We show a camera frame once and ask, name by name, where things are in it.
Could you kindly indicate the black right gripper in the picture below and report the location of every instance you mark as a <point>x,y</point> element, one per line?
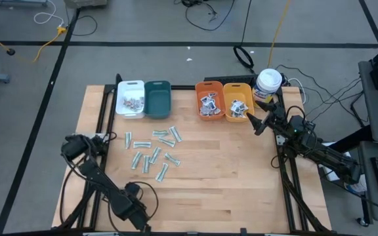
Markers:
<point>277,118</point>

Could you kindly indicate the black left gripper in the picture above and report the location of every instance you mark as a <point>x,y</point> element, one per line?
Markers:
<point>126,206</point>

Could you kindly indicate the pale green packet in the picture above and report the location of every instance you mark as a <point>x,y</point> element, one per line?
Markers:
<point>160,133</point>
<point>128,140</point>
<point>161,172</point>
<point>142,144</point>
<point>175,133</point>
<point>146,164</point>
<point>167,141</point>

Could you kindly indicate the white gauze wrapper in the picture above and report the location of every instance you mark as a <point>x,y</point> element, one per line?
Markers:
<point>136,160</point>

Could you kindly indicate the white paper strip packet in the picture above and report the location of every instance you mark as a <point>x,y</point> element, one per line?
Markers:
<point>155,155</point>

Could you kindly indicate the white packet red print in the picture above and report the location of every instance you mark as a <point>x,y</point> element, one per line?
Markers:
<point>130,107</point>
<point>139,100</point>
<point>132,104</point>

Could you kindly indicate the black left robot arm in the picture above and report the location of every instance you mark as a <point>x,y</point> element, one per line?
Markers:
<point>97,178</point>

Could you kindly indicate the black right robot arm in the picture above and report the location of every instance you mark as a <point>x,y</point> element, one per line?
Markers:
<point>333,160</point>

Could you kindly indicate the yellow plastic bin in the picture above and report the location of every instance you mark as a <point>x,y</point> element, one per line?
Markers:
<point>238,90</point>

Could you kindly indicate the Lysol wipes canister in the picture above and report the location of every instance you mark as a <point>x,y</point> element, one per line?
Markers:
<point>269,80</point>

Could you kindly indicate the coral plastic bin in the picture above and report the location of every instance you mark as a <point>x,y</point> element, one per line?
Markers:
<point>210,86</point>

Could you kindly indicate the black desk support beam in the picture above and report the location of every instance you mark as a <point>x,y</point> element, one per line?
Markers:
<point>349,139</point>

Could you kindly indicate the black table edge clamp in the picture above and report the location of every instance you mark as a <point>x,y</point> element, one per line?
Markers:
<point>243,231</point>

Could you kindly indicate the teal plastic bin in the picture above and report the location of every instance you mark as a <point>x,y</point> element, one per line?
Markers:
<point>157,101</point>

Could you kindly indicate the white blue floor bag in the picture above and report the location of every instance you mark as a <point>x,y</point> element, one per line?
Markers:
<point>356,187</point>

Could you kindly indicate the white plastic bin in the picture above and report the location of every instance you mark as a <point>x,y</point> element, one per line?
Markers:
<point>130,90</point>

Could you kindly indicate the grey wheeled dolly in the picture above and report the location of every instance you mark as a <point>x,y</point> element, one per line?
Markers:
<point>85,3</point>

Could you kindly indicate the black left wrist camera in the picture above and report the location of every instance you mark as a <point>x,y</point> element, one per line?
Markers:
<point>132,189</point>

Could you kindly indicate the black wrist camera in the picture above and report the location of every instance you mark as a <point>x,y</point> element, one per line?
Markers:
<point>299,124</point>
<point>132,189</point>

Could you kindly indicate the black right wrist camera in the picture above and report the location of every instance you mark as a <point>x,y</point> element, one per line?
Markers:
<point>299,124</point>

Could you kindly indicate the grey edge bracket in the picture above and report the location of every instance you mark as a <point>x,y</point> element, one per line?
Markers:
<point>100,234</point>

